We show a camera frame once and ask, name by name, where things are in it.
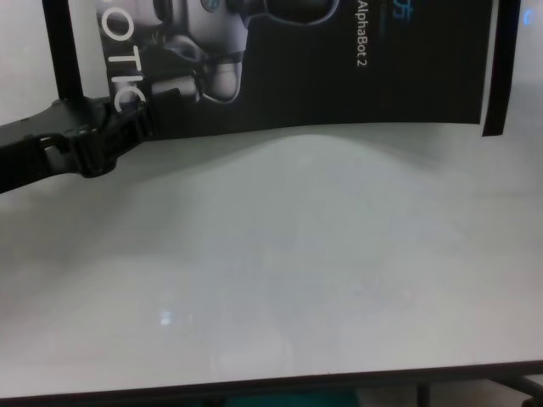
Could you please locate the black robot print poster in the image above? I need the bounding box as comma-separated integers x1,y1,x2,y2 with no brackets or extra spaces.
95,0,498,142

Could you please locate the black tape frame outline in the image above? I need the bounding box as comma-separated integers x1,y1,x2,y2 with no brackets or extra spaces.
41,0,522,137

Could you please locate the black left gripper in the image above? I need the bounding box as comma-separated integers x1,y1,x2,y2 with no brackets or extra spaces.
0,86,183,196

